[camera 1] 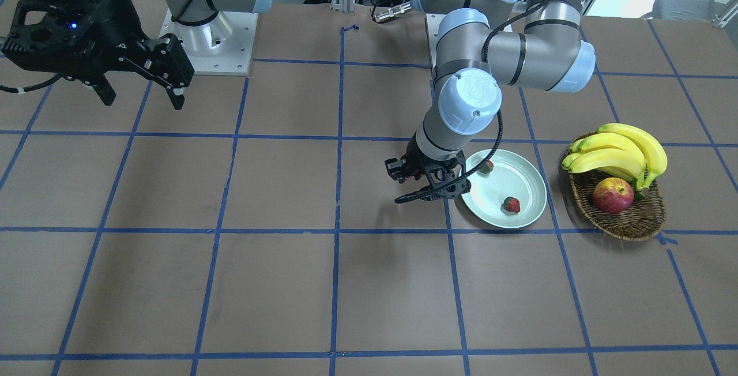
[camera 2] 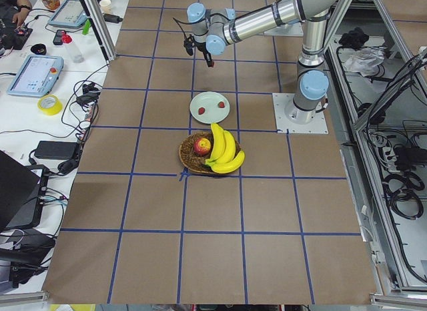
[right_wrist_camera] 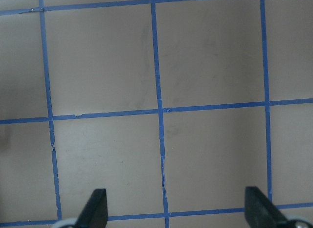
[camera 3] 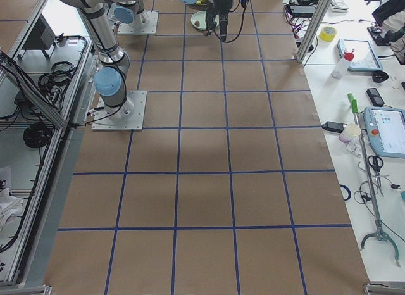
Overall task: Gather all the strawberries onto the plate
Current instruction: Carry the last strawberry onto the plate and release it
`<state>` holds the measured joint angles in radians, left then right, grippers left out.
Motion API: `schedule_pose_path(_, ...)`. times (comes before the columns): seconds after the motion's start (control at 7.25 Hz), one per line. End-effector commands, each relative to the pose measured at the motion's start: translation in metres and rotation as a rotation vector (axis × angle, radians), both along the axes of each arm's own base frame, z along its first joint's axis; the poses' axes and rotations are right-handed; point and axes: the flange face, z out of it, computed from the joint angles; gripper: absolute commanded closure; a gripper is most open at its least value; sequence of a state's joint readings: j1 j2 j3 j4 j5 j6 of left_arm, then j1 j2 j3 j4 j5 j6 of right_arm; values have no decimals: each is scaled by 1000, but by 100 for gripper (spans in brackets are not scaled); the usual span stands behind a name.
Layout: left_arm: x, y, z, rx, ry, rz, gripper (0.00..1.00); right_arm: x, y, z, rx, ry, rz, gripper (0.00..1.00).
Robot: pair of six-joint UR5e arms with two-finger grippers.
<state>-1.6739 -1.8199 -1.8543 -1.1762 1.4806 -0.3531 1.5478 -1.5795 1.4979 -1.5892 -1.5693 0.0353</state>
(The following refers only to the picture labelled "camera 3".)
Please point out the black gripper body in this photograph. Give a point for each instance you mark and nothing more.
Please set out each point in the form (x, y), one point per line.
(220, 2)

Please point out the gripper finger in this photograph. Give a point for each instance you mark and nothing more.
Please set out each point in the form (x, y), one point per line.
(223, 24)
(210, 23)

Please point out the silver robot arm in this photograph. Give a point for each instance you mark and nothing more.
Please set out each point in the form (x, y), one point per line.
(129, 11)
(96, 22)

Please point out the light green plate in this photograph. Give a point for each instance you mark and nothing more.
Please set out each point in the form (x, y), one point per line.
(199, 16)

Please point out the yellow tape roll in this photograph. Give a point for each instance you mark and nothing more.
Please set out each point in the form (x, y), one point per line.
(327, 33)

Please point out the plastic bottle red cap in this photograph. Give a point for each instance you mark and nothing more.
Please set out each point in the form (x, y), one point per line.
(343, 65)

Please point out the black power adapter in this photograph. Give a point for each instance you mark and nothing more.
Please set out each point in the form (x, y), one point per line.
(333, 126)

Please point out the paper cup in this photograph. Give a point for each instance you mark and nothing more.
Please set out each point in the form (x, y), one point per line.
(350, 132)

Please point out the teach pendant tablet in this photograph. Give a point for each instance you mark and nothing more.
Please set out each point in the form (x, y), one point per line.
(385, 130)

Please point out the black scissors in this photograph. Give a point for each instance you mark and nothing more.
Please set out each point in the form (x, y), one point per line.
(376, 163)

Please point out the reacher grabber tool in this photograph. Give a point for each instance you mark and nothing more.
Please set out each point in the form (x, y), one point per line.
(379, 234)

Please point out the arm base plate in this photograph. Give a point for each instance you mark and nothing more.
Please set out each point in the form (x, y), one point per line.
(129, 117)
(150, 28)

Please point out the aluminium frame post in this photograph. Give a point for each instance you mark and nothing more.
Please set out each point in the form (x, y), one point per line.
(314, 24)

